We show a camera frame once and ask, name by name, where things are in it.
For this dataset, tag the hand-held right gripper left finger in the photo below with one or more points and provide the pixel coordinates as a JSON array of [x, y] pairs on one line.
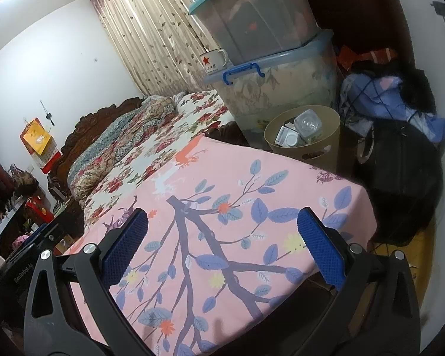
[[126, 244]]

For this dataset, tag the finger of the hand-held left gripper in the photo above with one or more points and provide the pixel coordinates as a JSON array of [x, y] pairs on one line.
[[61, 238]]

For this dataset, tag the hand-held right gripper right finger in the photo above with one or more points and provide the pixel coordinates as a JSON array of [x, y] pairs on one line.
[[320, 248]]

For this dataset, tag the beige trash bin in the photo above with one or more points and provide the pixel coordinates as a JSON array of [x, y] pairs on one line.
[[319, 155]]

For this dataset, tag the clear round plastic bottle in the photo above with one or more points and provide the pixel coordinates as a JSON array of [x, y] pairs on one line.
[[307, 124]]

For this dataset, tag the red gift box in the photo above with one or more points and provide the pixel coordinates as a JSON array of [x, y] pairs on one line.
[[40, 210]]

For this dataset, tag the dark cluttered shelf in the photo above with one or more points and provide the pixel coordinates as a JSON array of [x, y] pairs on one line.
[[18, 230]]

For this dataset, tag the brown handbag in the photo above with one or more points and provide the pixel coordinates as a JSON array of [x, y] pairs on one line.
[[22, 181]]

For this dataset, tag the white floral bedsheet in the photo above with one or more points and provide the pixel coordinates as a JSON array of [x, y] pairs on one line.
[[148, 163]]

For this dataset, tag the pink leaf print blanket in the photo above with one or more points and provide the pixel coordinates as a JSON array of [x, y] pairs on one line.
[[193, 178]]

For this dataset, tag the folded floral quilt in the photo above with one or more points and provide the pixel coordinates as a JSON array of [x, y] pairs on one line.
[[107, 148]]

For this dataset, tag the black backpack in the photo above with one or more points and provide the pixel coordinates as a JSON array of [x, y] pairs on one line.
[[400, 178]]

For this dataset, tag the carved wooden headboard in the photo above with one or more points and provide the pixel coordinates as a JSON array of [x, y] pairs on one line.
[[92, 122]]

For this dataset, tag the hanging key bunch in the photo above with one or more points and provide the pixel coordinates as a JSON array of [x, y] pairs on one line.
[[48, 115]]

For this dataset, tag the blue clothing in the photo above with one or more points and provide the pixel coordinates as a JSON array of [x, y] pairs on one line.
[[374, 89]]

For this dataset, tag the black fur garment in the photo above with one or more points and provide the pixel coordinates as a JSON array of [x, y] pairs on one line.
[[415, 85]]

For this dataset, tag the orange striped cloth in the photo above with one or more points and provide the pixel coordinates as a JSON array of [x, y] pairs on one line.
[[378, 56]]

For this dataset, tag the white enamel mug red star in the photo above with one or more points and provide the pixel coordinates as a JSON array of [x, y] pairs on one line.
[[211, 61]]

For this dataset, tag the leaf print curtain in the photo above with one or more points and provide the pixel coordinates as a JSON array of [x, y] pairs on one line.
[[144, 33]]

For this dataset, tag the clear storage box teal lid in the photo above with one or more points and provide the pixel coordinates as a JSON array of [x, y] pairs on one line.
[[259, 22]]

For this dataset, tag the dark wooden wardrobe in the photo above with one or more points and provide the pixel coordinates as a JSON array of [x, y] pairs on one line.
[[356, 7]]

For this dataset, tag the red wall calendar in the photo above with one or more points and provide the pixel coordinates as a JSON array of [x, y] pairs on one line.
[[50, 161]]

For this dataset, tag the yellow red wall hanging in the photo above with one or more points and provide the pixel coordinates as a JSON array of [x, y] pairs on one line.
[[35, 137]]

